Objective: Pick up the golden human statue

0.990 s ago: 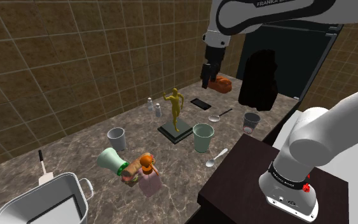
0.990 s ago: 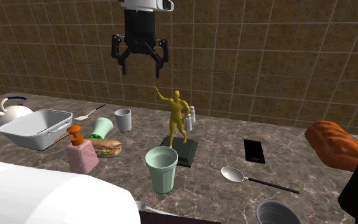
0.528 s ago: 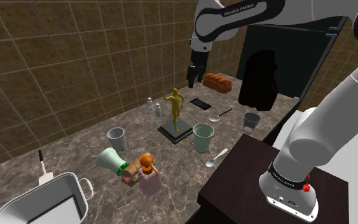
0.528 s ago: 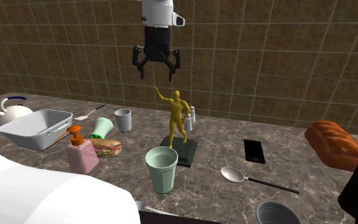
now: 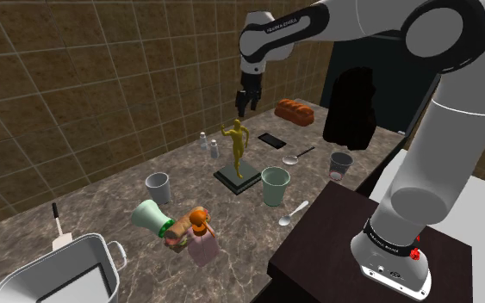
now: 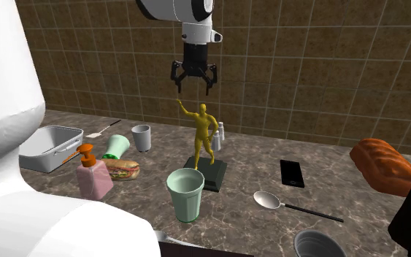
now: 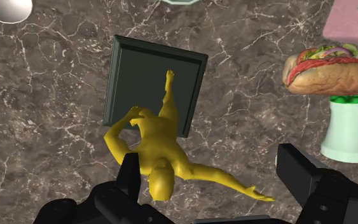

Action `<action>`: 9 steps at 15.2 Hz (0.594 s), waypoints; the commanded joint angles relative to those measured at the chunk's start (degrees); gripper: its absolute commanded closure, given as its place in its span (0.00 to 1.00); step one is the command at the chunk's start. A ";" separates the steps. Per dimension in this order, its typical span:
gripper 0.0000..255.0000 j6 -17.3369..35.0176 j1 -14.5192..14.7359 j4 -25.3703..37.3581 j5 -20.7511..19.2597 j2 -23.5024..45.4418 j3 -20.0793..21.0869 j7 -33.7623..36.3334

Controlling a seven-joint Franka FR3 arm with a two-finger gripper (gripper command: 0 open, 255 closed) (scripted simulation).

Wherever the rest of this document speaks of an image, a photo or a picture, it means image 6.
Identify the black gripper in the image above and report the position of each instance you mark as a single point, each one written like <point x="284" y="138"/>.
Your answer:
<point x="195" y="58"/>

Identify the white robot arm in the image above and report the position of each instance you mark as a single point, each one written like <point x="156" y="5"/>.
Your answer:
<point x="9" y="220"/>

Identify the gold figure on dark base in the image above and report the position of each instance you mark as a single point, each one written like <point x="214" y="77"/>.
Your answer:
<point x="203" y="128"/>

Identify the white salt shaker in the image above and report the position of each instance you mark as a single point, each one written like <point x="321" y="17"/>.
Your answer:
<point x="221" y="130"/>
<point x="216" y="142"/>

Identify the grey cup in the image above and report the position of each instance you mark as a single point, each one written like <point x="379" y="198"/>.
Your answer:
<point x="141" y="139"/>

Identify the light green vase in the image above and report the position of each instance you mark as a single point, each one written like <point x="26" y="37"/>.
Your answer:
<point x="117" y="146"/>

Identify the sandwich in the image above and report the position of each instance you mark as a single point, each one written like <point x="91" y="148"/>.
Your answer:
<point x="125" y="170"/>

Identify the light green cup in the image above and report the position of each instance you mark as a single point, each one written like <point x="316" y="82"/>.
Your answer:
<point x="185" y="199"/>

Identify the black phone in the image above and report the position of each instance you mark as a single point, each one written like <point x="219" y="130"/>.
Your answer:
<point x="292" y="173"/>

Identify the pink soap dispenser orange pump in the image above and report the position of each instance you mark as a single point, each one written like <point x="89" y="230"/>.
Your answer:
<point x="93" y="179"/>

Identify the grey metal tub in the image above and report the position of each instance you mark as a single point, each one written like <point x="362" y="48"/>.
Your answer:
<point x="45" y="153"/>

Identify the orange-brown bread loaf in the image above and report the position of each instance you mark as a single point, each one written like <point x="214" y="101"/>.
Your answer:
<point x="383" y="165"/>

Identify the grey bowl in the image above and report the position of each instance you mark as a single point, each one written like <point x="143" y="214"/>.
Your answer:
<point x="317" y="245"/>

